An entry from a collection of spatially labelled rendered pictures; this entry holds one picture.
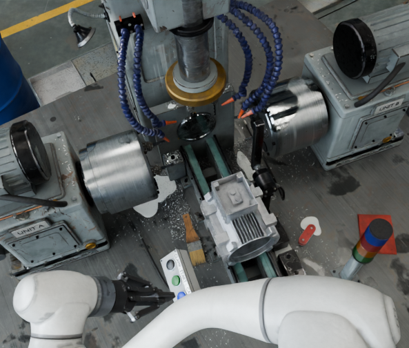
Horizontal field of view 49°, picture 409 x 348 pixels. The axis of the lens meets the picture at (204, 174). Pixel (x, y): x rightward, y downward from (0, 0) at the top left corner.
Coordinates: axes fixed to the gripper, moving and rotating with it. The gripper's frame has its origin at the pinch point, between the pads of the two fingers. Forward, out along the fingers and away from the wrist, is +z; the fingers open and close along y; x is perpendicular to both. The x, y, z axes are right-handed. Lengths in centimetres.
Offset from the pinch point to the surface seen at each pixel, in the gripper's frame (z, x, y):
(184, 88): -3, -34, 47
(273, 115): 28, -44, 41
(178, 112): 15, -20, 57
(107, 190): -2.3, 5.1, 38.1
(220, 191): 16.5, -20.7, 24.3
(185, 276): 8.3, -3.5, 4.5
